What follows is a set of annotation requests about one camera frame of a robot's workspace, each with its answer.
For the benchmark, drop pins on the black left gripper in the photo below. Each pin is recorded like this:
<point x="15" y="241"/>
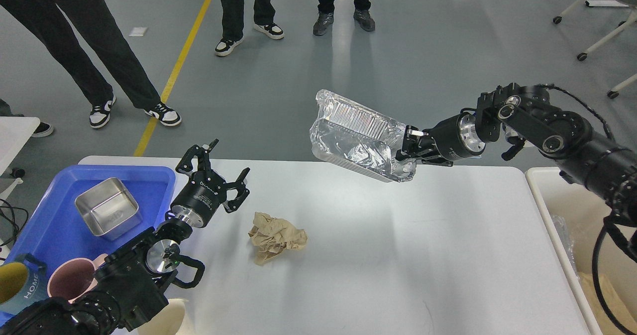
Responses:
<point x="200" y="198"/>

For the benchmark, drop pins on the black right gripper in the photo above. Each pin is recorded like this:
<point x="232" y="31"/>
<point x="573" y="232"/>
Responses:
<point x="453" y="139"/>

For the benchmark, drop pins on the aluminium foil tray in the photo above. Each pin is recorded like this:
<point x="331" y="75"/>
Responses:
<point x="350" y="135"/>

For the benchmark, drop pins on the stainless steel tray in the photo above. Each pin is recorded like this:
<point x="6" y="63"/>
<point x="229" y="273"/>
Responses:
<point x="109" y="209"/>

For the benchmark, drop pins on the pink ribbed mug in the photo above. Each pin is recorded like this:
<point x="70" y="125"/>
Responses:
<point x="74" y="278"/>

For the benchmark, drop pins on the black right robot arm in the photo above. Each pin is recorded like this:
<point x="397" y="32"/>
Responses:
<point x="585" y="157"/>

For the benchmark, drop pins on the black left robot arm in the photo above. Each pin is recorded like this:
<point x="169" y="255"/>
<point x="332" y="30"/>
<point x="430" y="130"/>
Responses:
<point x="131" y="283"/>

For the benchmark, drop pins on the crumpled brown paper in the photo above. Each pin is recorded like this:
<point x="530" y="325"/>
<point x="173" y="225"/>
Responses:
<point x="273" y="236"/>

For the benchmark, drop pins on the cream cup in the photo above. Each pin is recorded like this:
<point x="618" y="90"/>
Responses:
<point x="174" y="319"/>

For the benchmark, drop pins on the cream plastic bin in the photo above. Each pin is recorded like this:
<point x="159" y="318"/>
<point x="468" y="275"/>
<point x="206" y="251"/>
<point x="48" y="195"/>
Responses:
<point x="573" y="217"/>

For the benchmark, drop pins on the person with black-white sneakers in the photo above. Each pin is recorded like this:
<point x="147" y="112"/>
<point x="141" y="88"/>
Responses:
<point x="233" y="22"/>

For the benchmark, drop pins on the white rolling chair base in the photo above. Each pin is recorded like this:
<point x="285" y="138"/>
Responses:
<point x="595" y="24"/>

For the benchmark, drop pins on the white side table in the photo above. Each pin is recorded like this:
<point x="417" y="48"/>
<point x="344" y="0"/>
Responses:
<point x="14" y="133"/>

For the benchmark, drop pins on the dark teal mug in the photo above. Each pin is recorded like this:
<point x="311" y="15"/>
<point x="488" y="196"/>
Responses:
<point x="23" y="282"/>

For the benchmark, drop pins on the brown paper in bin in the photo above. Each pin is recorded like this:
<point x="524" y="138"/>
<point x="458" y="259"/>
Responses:
<point x="613" y="301"/>

